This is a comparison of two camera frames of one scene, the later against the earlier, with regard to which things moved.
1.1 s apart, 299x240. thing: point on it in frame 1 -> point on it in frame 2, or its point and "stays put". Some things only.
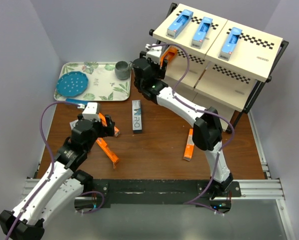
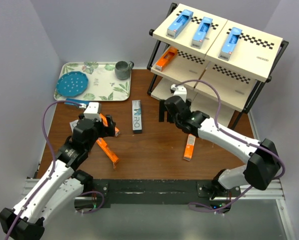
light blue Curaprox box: [201, 32] stays put
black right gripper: [160, 73] -> [162, 109]
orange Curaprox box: [168, 55] stays put
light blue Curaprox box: [230, 43] stays put
